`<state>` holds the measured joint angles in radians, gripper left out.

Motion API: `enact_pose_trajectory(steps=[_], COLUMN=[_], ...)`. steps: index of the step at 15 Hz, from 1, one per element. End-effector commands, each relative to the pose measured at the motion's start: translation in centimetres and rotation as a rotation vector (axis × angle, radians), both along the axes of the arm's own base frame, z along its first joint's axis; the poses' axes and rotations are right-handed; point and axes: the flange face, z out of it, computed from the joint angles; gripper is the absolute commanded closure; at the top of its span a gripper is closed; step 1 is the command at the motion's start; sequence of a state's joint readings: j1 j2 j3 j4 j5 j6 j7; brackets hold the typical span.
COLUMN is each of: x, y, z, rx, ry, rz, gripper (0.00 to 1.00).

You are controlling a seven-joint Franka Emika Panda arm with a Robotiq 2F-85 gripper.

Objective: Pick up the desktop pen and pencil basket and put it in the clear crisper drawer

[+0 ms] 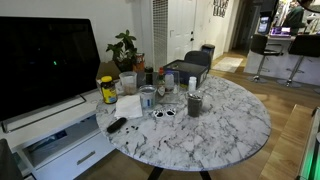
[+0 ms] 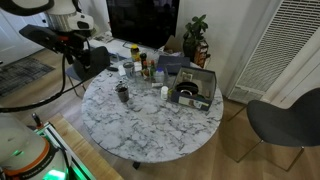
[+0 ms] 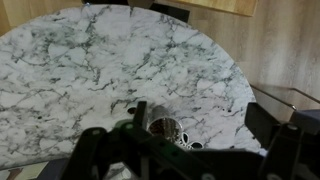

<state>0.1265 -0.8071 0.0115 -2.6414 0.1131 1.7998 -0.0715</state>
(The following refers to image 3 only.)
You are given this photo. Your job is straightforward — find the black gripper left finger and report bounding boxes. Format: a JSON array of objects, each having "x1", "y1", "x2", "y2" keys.
[{"x1": 62, "y1": 100, "x2": 214, "y2": 180}]

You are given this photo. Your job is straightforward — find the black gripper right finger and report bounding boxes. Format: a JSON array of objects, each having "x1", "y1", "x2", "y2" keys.
[{"x1": 244, "y1": 102, "x2": 320, "y2": 180}]

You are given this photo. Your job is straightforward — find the white framed sunglasses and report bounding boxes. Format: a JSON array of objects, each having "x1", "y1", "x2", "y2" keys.
[{"x1": 179, "y1": 131, "x2": 205, "y2": 151}]

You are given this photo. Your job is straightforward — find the wooden step platform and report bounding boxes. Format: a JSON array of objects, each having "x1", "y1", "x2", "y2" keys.
[{"x1": 173, "y1": 0, "x2": 259, "y2": 18}]

